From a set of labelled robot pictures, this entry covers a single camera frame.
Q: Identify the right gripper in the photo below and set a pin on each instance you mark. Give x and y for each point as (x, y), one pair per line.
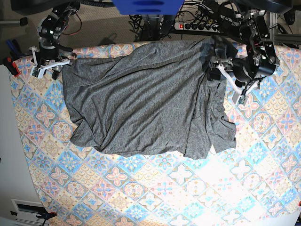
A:
(52, 58)

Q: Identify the grey t-shirt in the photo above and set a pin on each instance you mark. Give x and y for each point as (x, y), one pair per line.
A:
(155, 100)

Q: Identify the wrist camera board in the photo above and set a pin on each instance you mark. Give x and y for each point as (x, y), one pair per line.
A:
(37, 72)
(239, 99)

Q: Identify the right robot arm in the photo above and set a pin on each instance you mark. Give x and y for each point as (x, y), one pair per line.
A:
(52, 27)

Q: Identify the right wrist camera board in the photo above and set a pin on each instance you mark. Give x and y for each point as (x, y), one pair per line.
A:
(37, 72)

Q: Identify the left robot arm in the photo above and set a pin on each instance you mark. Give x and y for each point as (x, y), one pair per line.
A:
(246, 22)

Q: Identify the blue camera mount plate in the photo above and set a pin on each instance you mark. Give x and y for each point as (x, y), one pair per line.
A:
(148, 7)

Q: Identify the white tray lower left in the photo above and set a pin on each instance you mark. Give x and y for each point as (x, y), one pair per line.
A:
(27, 211)

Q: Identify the white power strip red switch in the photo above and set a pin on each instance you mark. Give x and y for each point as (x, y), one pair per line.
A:
(182, 26)

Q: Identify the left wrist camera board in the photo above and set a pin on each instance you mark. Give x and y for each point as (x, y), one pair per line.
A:
(239, 99)

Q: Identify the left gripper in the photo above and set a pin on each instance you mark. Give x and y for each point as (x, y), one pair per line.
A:
(236, 71)

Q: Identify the black orange clamp lower left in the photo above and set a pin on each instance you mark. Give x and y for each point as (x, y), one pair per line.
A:
(46, 216)

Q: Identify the red black clamp upper left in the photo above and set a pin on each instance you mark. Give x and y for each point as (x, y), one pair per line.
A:
(11, 66)

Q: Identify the patterned tile tablecloth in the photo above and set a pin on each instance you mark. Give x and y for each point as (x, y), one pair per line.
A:
(258, 180)

